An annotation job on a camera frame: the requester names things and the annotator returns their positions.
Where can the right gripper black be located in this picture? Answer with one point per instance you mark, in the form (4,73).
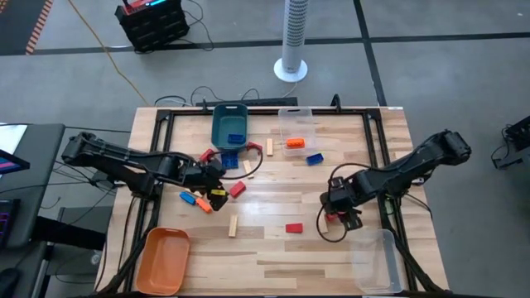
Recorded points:
(339,194)

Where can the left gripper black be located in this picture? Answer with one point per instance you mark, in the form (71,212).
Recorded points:
(203,176)

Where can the small yellow block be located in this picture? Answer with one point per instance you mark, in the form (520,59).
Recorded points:
(215,193)

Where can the red rectangular block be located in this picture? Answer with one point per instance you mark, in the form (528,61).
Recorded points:
(205,155)
(332,217)
(237,189)

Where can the large blue studded brick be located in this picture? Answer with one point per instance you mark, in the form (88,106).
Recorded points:
(229,160)

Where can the red wedge block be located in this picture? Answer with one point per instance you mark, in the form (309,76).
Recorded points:
(294,228)

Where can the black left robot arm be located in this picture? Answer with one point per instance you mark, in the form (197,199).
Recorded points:
(120,159)

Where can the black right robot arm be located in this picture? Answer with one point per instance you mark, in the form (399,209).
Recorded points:
(406,169)

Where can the red arch block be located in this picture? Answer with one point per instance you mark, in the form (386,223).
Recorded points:
(253,145)

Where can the teal plastic bin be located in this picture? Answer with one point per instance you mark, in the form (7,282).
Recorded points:
(223,124)

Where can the orange plastic bin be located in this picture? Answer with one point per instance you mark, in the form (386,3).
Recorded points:
(163,265)

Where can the black power strip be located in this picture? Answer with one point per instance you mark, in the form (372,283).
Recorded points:
(256,102)

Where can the clear labelled plastic bin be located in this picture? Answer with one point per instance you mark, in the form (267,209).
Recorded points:
(296,120)

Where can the black clamp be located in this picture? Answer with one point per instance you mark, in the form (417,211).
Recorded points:
(336,102)

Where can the black equipment crate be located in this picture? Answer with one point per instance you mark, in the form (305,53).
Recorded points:
(153,29)

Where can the white tower fan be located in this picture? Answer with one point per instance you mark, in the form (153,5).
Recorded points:
(295,33)

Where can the black equipment cart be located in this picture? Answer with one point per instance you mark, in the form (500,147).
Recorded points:
(517,140)

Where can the dark side desk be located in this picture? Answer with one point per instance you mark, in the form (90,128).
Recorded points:
(37,182)

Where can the red electronic device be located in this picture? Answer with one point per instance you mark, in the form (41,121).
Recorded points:
(138,5)

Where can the lit tablet screen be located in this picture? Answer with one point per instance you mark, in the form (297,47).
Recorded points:
(10,163)

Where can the backlit keyboard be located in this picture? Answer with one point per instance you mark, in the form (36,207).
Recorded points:
(8,223)

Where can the white paper sheet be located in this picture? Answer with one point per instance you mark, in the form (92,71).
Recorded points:
(10,138)

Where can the hazard striped floor mat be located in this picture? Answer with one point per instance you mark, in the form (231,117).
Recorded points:
(16,25)

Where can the black table frame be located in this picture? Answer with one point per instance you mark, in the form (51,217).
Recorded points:
(265,111)

